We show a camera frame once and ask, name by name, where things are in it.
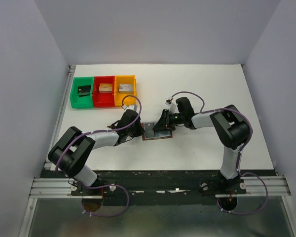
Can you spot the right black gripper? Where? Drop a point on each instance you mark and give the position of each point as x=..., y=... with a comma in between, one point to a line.
x=162, y=124

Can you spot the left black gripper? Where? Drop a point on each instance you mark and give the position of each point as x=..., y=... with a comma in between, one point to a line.
x=140, y=130

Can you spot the brown leather card holder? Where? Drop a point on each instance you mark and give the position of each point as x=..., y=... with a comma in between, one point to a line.
x=158, y=135

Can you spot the black VIP card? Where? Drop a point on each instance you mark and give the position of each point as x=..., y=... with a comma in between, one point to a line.
x=149, y=132

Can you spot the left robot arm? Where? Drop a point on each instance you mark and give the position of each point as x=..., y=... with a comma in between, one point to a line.
x=72, y=150

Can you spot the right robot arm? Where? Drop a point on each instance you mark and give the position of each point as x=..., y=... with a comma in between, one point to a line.
x=232, y=127

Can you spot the silver card in yellow bin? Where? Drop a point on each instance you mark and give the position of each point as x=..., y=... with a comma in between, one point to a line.
x=125, y=88

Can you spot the gold card in red bin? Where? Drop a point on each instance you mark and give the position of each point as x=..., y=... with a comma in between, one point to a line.
x=105, y=88

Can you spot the black card in green bin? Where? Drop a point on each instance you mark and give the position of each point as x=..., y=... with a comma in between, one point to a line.
x=84, y=90

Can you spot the red plastic bin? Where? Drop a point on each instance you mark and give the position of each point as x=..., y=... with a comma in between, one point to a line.
x=103, y=99

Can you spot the yellow plastic bin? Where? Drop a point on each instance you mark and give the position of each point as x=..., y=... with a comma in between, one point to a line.
x=119, y=96

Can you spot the green plastic bin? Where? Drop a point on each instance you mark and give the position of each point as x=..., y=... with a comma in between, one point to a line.
x=81, y=102

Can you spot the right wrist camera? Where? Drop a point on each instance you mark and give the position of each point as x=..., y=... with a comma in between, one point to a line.
x=171, y=105

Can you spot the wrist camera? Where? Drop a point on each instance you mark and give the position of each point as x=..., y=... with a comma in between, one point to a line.
x=132, y=107
x=171, y=105

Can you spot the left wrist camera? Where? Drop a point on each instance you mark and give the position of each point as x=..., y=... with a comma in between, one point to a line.
x=132, y=107

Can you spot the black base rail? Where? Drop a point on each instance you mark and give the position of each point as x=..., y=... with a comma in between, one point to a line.
x=161, y=187

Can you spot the aluminium frame rail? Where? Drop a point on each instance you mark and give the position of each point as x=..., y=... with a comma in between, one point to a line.
x=48, y=188

